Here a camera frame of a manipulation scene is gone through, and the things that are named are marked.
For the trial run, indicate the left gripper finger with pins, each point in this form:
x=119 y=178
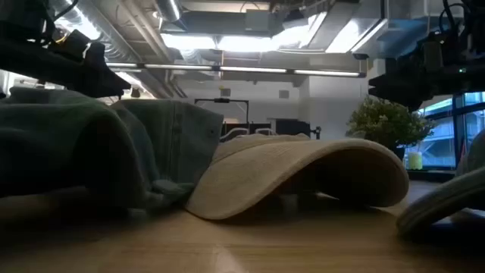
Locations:
x=102 y=76

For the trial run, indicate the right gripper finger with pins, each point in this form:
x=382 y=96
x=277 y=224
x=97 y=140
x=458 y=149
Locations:
x=407 y=98
x=398 y=80

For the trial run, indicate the dark green denim baseball cap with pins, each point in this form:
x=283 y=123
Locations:
x=182 y=136
x=443 y=201
x=57 y=144

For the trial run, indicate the beige cotton baseball cap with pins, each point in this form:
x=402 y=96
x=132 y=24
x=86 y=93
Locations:
x=242 y=182
x=473 y=155

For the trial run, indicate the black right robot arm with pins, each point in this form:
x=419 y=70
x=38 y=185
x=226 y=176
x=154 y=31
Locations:
x=473 y=19

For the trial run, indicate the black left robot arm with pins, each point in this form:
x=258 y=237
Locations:
x=19 y=19

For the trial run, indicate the clear acrylic hat stand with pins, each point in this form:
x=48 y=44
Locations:
x=234 y=130
x=265 y=130

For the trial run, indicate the green potted plant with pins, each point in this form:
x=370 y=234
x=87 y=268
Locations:
x=386 y=121

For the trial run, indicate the black track spotlight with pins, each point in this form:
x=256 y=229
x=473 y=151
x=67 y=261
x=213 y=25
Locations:
x=135 y=93

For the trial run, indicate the yellow-green cup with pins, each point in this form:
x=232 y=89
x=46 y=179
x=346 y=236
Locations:
x=415 y=161

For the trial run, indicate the long linear ceiling light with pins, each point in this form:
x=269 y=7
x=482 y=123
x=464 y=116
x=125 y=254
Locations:
x=250 y=69

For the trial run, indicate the black window frame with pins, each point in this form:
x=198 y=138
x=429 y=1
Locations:
x=458 y=129

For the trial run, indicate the silver rectangular ventilation duct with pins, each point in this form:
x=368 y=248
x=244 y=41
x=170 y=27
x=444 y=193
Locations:
x=363 y=26

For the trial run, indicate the grey square wall panel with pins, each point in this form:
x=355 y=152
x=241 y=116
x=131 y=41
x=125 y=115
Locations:
x=225 y=92
x=283 y=94

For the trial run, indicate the black background rig frame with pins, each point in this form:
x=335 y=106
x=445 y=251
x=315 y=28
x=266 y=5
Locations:
x=221 y=100

